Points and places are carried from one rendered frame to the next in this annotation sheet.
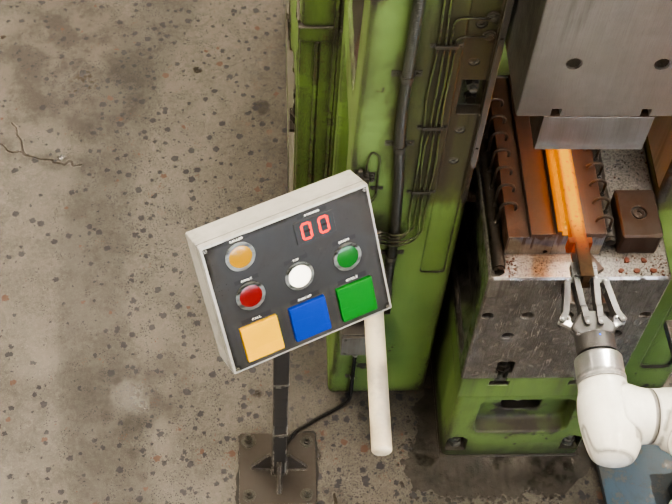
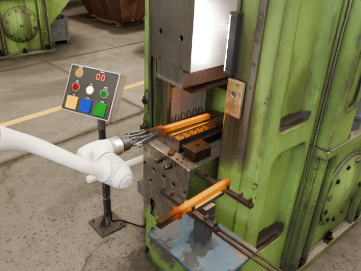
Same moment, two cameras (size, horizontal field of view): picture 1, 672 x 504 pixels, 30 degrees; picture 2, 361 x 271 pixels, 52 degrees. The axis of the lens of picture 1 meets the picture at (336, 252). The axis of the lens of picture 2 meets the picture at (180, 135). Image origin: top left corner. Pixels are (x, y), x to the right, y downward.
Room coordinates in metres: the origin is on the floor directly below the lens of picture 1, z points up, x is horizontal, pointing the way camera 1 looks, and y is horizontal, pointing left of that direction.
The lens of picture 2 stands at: (0.49, -1.87, 1.93)
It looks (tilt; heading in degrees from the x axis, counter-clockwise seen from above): 29 degrees down; 54
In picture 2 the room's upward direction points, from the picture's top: 3 degrees clockwise
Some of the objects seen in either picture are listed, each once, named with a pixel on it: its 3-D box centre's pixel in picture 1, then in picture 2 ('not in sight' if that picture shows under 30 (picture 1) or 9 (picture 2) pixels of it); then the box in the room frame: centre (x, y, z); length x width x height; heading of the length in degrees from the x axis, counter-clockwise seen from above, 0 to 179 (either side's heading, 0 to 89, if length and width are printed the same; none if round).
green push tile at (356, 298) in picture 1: (355, 297); (100, 109); (1.24, -0.05, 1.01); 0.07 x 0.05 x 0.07; 121
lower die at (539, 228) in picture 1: (542, 160); (195, 127); (1.64, -0.42, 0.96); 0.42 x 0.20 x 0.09; 6
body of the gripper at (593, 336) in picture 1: (593, 334); (128, 141); (1.18, -0.50, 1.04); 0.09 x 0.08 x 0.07; 6
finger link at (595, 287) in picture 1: (596, 303); (142, 138); (1.25, -0.50, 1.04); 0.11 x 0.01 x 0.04; 1
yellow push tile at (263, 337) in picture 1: (261, 337); (72, 102); (1.13, 0.13, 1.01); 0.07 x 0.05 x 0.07; 121
